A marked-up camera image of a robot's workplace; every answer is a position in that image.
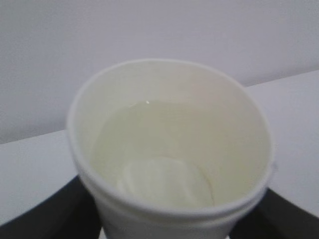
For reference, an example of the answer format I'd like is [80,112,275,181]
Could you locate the white paper cup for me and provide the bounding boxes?
[66,59,275,239]

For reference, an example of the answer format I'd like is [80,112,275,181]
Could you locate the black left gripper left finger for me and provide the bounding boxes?
[0,177,102,239]

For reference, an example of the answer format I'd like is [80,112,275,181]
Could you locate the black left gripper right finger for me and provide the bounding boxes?
[229,189,319,239]

